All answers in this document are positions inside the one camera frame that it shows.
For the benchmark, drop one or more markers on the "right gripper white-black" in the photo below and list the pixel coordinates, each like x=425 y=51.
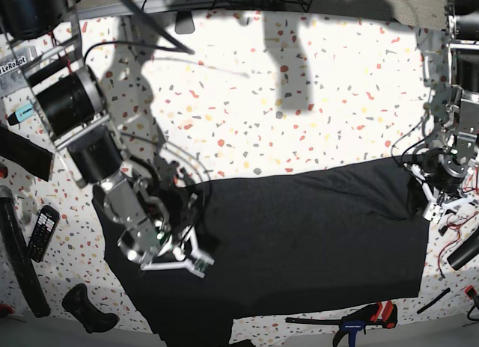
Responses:
x=179 y=247

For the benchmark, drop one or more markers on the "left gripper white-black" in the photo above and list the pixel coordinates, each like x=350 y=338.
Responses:
x=443 y=193

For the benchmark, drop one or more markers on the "dark grey T-shirt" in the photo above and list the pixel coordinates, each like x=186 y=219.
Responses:
x=304 y=243

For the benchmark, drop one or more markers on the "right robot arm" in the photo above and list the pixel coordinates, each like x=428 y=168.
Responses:
x=158 y=208

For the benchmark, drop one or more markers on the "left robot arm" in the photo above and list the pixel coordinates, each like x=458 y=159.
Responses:
x=449 y=155

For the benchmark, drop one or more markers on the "black cylinder right edge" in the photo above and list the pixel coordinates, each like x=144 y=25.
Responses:
x=464 y=253

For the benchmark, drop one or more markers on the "small black stick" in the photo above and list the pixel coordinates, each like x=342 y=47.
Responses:
x=434 y=301

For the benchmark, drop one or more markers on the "red object right edge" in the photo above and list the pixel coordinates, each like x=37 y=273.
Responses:
x=473 y=295

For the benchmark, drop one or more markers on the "black game controller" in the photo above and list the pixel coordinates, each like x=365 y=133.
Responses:
x=77 y=303

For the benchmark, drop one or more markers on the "black remote control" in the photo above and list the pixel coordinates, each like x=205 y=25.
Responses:
x=45 y=226

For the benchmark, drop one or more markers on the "black folded cloth strip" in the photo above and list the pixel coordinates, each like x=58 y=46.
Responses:
x=33 y=158

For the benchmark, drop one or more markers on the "long black tube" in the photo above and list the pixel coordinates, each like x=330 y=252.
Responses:
x=17 y=254

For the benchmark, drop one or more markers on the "red object bottom left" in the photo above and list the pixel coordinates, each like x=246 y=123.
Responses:
x=5 y=311

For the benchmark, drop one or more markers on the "turquoise highlighter pen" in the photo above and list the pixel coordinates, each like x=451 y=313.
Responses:
x=21 y=114

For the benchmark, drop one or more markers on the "grey monitor stand base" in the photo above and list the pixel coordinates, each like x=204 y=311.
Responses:
x=184 y=23

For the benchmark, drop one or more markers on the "clear LeRobot parts box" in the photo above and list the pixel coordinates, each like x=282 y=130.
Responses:
x=11 y=79

